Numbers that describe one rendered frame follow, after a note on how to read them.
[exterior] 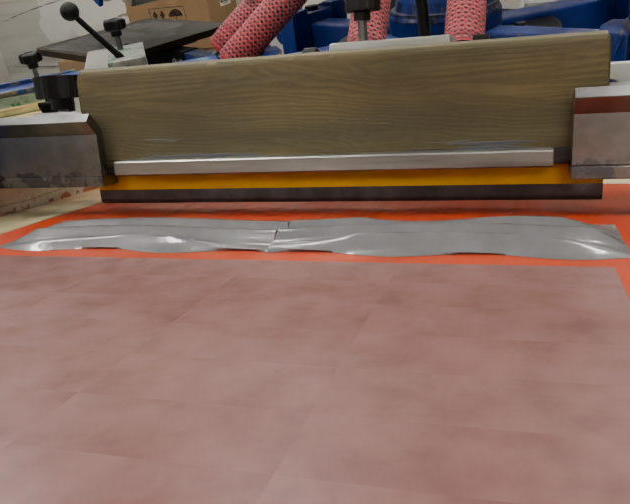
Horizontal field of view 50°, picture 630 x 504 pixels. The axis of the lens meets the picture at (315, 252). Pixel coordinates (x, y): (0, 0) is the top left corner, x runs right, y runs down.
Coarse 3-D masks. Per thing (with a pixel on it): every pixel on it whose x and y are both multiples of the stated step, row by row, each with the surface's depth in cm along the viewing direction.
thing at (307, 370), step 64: (320, 256) 34; (448, 256) 33; (512, 256) 32; (192, 320) 26; (256, 320) 26; (320, 320) 25; (384, 320) 25; (448, 320) 25; (512, 320) 24; (576, 320) 24; (128, 384) 21; (192, 384) 21; (256, 384) 20; (320, 384) 20; (384, 384) 20; (448, 384) 20; (512, 384) 19; (576, 384) 19; (64, 448) 17; (128, 448) 17; (192, 448) 17; (256, 448) 17; (320, 448) 17; (384, 448) 16; (448, 448) 16; (512, 448) 16; (576, 448) 16
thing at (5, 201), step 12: (0, 192) 52; (12, 192) 53; (24, 192) 54; (36, 192) 56; (48, 192) 57; (60, 192) 58; (72, 192) 60; (0, 204) 52; (12, 204) 53; (24, 204) 54; (36, 204) 56; (0, 216) 52
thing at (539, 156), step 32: (128, 160) 48; (160, 160) 47; (192, 160) 46; (224, 160) 45; (256, 160) 44; (288, 160) 44; (320, 160) 43; (352, 160) 43; (384, 160) 42; (416, 160) 41; (448, 160) 41; (480, 160) 40; (512, 160) 40; (544, 160) 39
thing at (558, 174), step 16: (128, 176) 50; (144, 176) 50; (160, 176) 49; (176, 176) 49; (192, 176) 49; (208, 176) 48; (224, 176) 48; (240, 176) 48; (256, 176) 47; (272, 176) 47; (288, 176) 47; (304, 176) 46; (320, 176) 46; (336, 176) 46; (352, 176) 45; (368, 176) 45; (384, 176) 45; (400, 176) 44; (416, 176) 44; (432, 176) 44; (448, 176) 43; (464, 176) 43; (480, 176) 43; (496, 176) 43; (512, 176) 42; (528, 176) 42; (544, 176) 42; (560, 176) 41
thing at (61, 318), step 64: (0, 256) 39; (64, 256) 38; (128, 256) 37; (192, 256) 36; (256, 256) 35; (0, 320) 28; (64, 320) 27; (128, 320) 27; (0, 384) 22; (64, 384) 21; (0, 448) 18
